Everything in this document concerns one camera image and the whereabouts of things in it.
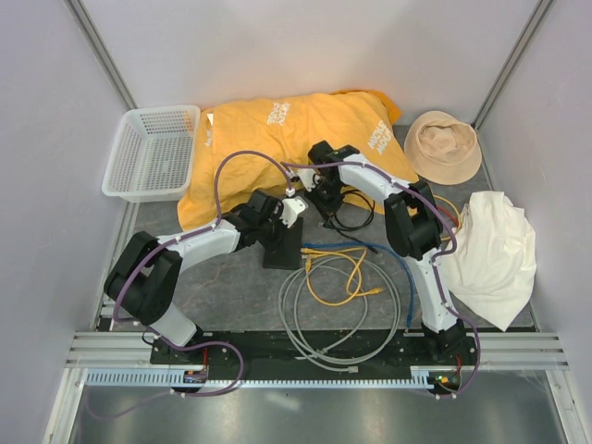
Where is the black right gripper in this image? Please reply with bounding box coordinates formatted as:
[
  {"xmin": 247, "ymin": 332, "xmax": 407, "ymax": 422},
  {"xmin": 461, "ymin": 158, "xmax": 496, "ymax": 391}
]
[{"xmin": 305, "ymin": 178, "xmax": 346, "ymax": 223}]

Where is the black ethernet cable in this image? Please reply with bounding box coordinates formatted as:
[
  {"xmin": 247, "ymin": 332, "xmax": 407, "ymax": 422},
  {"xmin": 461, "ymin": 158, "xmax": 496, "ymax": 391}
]
[{"xmin": 323, "ymin": 190, "xmax": 380, "ymax": 254}]

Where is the black network switch box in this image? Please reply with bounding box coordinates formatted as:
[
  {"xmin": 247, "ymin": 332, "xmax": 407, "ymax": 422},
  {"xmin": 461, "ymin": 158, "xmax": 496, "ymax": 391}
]
[{"xmin": 263, "ymin": 217, "xmax": 303, "ymax": 270}]

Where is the yellow ethernet cable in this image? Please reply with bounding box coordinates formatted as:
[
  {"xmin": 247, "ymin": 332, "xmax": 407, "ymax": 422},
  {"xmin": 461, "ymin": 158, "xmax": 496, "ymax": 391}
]
[
  {"xmin": 432, "ymin": 193, "xmax": 463, "ymax": 241},
  {"xmin": 301, "ymin": 244, "xmax": 385, "ymax": 307}
]

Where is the red ethernet cable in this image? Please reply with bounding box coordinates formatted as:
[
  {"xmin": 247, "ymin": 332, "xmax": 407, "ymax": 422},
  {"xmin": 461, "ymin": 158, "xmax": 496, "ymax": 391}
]
[{"xmin": 436, "ymin": 205, "xmax": 462, "ymax": 228}]

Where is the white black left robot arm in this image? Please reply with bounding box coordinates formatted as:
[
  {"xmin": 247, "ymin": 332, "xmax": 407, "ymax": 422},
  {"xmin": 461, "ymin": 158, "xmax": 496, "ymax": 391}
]
[{"xmin": 104, "ymin": 190, "xmax": 307, "ymax": 364}]

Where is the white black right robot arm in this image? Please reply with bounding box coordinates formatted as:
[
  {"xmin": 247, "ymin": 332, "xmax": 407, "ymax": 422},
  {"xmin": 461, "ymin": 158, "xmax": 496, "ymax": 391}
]
[{"xmin": 300, "ymin": 141, "xmax": 466, "ymax": 364}]

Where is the orange printed t-shirt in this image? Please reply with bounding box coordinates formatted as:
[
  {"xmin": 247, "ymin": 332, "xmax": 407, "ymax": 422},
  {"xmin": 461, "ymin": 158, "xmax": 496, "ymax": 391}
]
[{"xmin": 178, "ymin": 90, "xmax": 418, "ymax": 230}]

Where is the beige bucket hat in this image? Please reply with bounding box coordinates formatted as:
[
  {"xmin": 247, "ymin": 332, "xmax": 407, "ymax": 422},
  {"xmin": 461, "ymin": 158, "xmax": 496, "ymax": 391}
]
[{"xmin": 403, "ymin": 110, "xmax": 482, "ymax": 185}]

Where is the white plastic perforated basket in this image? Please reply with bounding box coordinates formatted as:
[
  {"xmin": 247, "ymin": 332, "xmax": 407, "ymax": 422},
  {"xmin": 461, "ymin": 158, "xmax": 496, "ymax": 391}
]
[{"xmin": 102, "ymin": 105, "xmax": 201, "ymax": 204}]

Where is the white crumpled cloth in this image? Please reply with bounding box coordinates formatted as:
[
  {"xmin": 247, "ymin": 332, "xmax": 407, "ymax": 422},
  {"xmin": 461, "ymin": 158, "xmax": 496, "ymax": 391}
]
[{"xmin": 442, "ymin": 191, "xmax": 537, "ymax": 331}]

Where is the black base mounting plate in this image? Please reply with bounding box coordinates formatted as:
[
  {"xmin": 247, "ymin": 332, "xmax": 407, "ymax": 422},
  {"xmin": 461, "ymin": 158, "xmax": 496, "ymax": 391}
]
[{"xmin": 150, "ymin": 329, "xmax": 477, "ymax": 381}]

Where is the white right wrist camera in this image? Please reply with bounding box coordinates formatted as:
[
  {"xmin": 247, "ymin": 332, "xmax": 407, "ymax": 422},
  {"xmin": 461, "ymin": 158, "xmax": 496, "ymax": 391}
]
[{"xmin": 296, "ymin": 167, "xmax": 321, "ymax": 192}]

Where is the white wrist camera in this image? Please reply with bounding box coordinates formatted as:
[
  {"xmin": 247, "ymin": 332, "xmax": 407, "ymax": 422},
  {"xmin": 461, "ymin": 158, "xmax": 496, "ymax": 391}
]
[
  {"xmin": 296, "ymin": 167, "xmax": 321, "ymax": 192},
  {"xmin": 280, "ymin": 189, "xmax": 308, "ymax": 228}
]

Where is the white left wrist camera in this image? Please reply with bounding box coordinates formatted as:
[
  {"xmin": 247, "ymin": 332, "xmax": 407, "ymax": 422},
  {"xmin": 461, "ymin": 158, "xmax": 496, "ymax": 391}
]
[{"xmin": 280, "ymin": 189, "xmax": 308, "ymax": 228}]

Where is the blue ethernet cable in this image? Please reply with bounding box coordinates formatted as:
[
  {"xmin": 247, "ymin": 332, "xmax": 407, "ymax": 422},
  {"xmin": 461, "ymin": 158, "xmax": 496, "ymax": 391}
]
[{"xmin": 302, "ymin": 240, "xmax": 420, "ymax": 332}]

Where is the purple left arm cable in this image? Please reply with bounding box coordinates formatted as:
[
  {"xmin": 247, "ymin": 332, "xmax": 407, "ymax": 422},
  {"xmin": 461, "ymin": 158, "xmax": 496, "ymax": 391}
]
[{"xmin": 84, "ymin": 149, "xmax": 295, "ymax": 421}]

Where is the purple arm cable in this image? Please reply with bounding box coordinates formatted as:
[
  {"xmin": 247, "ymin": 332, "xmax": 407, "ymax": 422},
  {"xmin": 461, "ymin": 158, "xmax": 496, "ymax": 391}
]
[
  {"xmin": 279, "ymin": 158, "xmax": 484, "ymax": 401},
  {"xmin": 84, "ymin": 149, "xmax": 295, "ymax": 421}
]

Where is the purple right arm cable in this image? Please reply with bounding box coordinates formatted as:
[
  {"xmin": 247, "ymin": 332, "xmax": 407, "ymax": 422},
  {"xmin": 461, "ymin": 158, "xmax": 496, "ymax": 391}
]
[{"xmin": 279, "ymin": 158, "xmax": 484, "ymax": 401}]

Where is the grey ethernet cable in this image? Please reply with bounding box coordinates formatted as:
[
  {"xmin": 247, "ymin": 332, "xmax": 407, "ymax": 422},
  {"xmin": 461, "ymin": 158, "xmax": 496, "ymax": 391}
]
[{"xmin": 277, "ymin": 258, "xmax": 402, "ymax": 375}]

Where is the grey slotted cable duct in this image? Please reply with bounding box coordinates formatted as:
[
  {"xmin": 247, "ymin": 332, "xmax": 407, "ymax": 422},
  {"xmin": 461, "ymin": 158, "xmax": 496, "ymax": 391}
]
[{"xmin": 84, "ymin": 368, "xmax": 436, "ymax": 389}]

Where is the aluminium frame rail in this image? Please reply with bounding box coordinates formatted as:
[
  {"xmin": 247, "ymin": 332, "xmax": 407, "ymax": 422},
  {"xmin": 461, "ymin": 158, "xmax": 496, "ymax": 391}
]
[{"xmin": 66, "ymin": 332, "xmax": 569, "ymax": 370}]

